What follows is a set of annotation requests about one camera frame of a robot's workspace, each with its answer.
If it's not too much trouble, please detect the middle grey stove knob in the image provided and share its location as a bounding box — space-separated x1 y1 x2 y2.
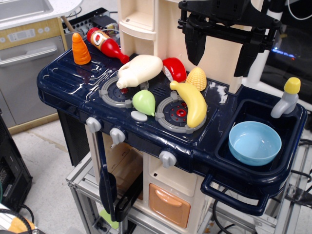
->
109 128 126 145

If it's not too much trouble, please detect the right grey stove burner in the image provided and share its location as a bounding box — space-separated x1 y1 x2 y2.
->
155 91 207 135

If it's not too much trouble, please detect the orange toy drawer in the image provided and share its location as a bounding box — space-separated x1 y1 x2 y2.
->
149 184 191 228

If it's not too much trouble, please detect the wooden toy dishwasher cabinet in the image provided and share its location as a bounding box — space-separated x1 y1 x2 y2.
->
0 0 82 128

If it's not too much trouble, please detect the grey stove burner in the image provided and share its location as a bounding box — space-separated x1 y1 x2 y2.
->
99 76 149 109
155 91 207 135

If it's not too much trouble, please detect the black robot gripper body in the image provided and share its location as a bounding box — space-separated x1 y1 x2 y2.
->
178 0 281 37

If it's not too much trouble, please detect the cream toy squeeze bottle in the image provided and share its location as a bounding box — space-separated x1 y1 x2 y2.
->
117 55 163 89

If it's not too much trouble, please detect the light blue plastic bowl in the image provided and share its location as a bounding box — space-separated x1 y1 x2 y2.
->
228 121 282 166

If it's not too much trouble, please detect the yellow toy banana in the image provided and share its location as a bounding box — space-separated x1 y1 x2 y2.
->
170 81 207 128

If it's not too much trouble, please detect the navy toy spatula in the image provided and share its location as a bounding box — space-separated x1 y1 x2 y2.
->
95 131 117 221

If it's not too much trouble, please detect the black computer case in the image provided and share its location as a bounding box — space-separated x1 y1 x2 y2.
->
0 119 33 212

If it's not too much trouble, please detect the green toy pear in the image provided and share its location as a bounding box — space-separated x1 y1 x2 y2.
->
132 90 156 117

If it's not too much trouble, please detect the red toy ketchup bottle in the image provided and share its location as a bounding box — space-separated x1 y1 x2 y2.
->
87 27 129 64

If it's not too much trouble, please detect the aluminium frame cart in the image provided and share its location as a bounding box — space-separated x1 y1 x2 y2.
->
67 133 312 234

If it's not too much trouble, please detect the orange toy carrot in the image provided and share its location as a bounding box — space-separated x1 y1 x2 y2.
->
72 33 91 65

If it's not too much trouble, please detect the right grey stove knob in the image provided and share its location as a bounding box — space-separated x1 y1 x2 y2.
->
159 151 177 168

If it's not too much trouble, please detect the cream toy kitchen back tower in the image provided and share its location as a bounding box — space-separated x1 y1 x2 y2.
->
117 0 242 94

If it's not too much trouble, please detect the navy toy kitchen countertop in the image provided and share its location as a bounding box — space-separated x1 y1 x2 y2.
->
37 50 307 216

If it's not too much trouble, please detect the black electronics box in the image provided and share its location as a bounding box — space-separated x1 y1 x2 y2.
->
69 8 119 40

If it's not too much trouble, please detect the red toy cheese wedge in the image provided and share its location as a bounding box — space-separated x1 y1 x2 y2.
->
162 58 187 83

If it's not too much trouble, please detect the black toy oven door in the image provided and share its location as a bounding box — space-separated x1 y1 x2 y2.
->
115 172 143 222

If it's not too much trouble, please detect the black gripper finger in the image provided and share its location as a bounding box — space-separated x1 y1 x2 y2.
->
234 27 271 77
184 14 206 65

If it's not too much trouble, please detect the left grey stove knob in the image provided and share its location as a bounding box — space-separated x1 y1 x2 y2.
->
86 117 102 133

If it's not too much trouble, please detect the grey stove knob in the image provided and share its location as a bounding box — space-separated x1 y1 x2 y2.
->
109 128 126 145
86 117 102 133
159 151 177 168

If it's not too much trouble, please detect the yellow toy corn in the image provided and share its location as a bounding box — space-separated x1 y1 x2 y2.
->
186 67 207 91

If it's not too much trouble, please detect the grey toy faucet yellow cap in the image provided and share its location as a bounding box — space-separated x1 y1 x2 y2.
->
271 77 301 118

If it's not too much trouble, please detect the grey oval button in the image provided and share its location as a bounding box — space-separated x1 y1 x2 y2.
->
131 111 148 122

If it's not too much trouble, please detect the left grey stove burner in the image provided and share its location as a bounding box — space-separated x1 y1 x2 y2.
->
99 76 149 109

